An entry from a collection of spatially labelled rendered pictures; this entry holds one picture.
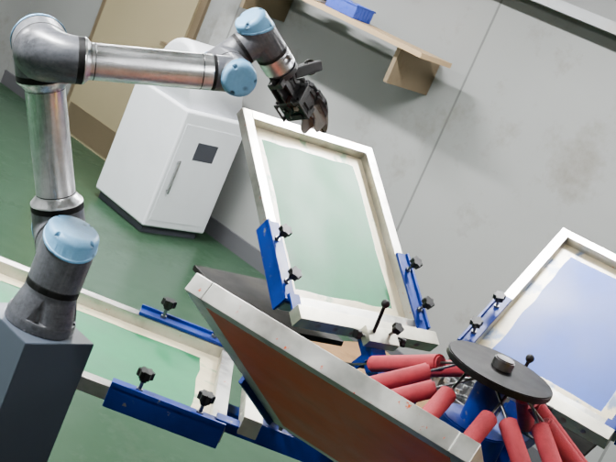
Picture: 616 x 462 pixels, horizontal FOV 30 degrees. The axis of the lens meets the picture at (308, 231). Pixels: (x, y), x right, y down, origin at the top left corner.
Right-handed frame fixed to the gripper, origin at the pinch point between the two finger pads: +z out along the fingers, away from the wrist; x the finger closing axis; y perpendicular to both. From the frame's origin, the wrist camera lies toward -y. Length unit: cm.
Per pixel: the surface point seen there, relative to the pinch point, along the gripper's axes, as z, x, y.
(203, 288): -29, 19, 73
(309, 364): -18, 39, 81
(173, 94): 207, -341, -287
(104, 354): 35, -71, 43
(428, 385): 77, 1, 20
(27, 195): 199, -409, -195
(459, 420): 93, 4, 20
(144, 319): 49, -81, 19
